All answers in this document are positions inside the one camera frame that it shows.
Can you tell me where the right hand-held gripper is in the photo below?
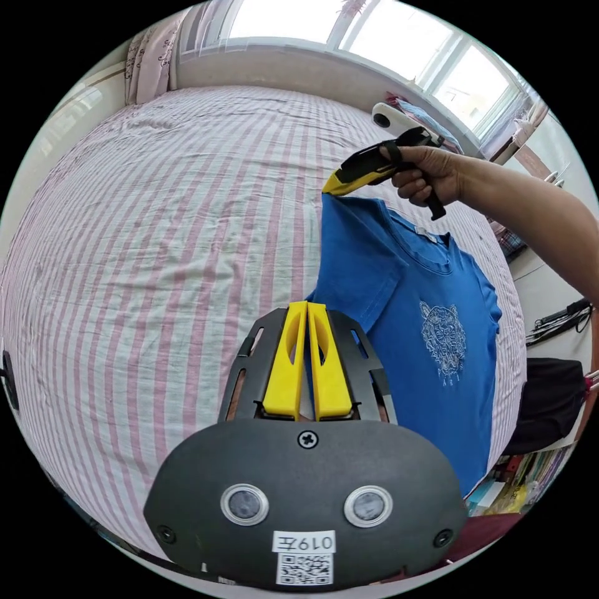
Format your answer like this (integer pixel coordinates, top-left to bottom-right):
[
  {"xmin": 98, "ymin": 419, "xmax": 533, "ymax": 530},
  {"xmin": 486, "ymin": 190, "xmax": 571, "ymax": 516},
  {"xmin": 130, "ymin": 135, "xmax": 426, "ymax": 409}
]
[{"xmin": 321, "ymin": 126, "xmax": 448, "ymax": 222}]

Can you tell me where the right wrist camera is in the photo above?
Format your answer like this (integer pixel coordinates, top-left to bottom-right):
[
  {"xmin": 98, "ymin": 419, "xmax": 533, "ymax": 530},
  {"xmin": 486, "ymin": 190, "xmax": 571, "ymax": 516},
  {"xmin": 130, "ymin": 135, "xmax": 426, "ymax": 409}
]
[{"xmin": 372, "ymin": 102, "xmax": 423, "ymax": 132}]

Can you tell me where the bed with striped sheet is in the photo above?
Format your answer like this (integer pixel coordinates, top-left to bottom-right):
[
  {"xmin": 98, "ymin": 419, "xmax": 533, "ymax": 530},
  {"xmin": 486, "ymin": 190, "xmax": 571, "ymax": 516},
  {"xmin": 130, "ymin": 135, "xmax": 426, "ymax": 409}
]
[{"xmin": 0, "ymin": 84, "xmax": 527, "ymax": 560}]

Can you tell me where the person's right hand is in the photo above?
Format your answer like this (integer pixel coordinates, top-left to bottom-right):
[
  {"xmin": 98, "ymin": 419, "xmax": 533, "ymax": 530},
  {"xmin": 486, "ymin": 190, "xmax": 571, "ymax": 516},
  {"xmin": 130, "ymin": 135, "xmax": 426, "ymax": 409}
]
[{"xmin": 379, "ymin": 145, "xmax": 464, "ymax": 206}]

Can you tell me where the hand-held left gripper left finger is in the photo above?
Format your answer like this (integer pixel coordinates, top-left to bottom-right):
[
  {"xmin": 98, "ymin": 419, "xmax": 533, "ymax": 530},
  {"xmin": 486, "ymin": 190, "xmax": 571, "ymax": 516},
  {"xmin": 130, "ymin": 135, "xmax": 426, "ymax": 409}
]
[{"xmin": 261, "ymin": 301, "xmax": 308, "ymax": 422}]

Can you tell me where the pile of clothes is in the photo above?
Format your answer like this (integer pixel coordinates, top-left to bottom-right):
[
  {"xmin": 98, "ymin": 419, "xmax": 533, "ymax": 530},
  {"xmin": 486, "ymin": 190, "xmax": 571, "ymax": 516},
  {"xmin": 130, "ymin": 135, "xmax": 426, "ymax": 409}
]
[{"xmin": 384, "ymin": 91, "xmax": 467, "ymax": 155}]

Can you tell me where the window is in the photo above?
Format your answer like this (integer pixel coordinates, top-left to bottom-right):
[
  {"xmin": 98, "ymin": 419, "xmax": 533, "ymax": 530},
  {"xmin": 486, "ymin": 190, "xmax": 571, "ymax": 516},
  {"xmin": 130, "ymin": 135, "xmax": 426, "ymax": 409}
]
[{"xmin": 180, "ymin": 0, "xmax": 534, "ymax": 137}]

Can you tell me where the person's right forearm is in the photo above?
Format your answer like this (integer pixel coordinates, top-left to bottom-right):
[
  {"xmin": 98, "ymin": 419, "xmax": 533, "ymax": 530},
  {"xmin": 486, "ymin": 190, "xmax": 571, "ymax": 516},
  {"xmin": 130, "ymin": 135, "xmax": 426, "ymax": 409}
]
[{"xmin": 456, "ymin": 157, "xmax": 599, "ymax": 308}]

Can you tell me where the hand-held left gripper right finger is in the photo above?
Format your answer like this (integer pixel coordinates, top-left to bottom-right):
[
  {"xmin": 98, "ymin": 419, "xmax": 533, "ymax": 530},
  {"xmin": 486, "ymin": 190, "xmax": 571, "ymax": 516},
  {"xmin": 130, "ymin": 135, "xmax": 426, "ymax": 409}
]
[{"xmin": 307, "ymin": 302, "xmax": 352, "ymax": 422}]

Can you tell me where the pink patterned curtain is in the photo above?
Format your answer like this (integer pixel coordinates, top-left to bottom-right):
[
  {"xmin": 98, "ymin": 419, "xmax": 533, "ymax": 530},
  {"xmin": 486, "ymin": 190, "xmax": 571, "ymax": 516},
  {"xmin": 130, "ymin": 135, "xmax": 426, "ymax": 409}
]
[{"xmin": 122, "ymin": 9, "xmax": 197, "ymax": 106}]

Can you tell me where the blue t-shirt with white print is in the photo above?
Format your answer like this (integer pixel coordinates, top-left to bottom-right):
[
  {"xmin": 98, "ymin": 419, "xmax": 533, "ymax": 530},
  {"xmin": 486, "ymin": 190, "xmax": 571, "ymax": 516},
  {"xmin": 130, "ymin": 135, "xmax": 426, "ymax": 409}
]
[{"xmin": 304, "ymin": 192, "xmax": 504, "ymax": 497}]

